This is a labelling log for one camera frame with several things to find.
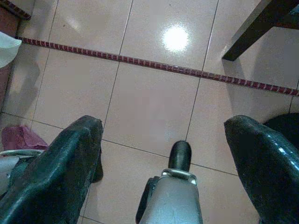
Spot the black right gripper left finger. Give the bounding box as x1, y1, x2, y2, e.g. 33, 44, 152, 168
0, 115, 104, 224

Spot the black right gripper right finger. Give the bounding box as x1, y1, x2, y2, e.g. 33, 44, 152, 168
223, 114, 299, 224

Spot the black round object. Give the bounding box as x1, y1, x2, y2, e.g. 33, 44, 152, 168
263, 113, 299, 150

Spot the pink cloth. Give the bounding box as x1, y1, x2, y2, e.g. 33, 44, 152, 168
1, 125, 49, 151

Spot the grey robot leg, black foot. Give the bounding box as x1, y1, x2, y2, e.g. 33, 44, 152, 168
135, 140, 203, 224

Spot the white plastic basin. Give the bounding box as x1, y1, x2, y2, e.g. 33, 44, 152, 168
0, 31, 23, 69

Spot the dark wooden table leg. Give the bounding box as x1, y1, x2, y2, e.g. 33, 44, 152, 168
221, 0, 299, 62

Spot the brown cabinet with red trim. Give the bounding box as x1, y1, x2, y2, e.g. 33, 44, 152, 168
0, 0, 32, 38

